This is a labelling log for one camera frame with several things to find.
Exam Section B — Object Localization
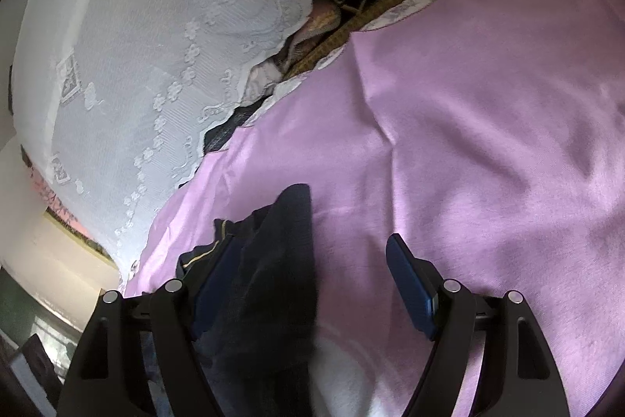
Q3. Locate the pink patterned cloth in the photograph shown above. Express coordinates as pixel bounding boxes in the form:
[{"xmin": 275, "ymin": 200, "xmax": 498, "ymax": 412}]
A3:
[{"xmin": 288, "ymin": 0, "xmax": 345, "ymax": 59}]

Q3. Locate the white lace cloth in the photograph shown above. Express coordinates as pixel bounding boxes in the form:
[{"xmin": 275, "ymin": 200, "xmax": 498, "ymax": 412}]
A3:
[{"xmin": 12, "ymin": 0, "xmax": 373, "ymax": 272}]

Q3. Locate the navy blue small garment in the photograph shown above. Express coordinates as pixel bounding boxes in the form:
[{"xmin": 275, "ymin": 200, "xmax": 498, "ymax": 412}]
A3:
[{"xmin": 176, "ymin": 183, "xmax": 321, "ymax": 417}]

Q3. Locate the dark patterned cloth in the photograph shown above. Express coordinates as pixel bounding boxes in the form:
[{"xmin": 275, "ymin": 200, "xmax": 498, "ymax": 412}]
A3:
[{"xmin": 204, "ymin": 102, "xmax": 267, "ymax": 154}]

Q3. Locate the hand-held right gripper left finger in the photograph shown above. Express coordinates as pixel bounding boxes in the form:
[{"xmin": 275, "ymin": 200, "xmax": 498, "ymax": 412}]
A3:
[{"xmin": 57, "ymin": 243, "xmax": 238, "ymax": 417}]

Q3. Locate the pink floral headboard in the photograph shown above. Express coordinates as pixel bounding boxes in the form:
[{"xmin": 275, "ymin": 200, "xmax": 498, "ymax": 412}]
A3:
[{"xmin": 20, "ymin": 143, "xmax": 120, "ymax": 264}]

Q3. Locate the purple bed sheet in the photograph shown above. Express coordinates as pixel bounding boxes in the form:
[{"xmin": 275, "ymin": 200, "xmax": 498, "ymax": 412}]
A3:
[{"xmin": 124, "ymin": 0, "xmax": 625, "ymax": 417}]

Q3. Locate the glass door bookcase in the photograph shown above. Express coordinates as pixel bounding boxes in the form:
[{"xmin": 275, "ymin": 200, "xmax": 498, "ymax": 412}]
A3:
[{"xmin": 0, "ymin": 265, "xmax": 86, "ymax": 379}]

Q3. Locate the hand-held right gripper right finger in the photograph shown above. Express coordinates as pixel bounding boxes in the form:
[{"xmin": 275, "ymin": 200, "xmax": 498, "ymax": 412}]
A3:
[{"xmin": 385, "ymin": 233, "xmax": 571, "ymax": 417}]

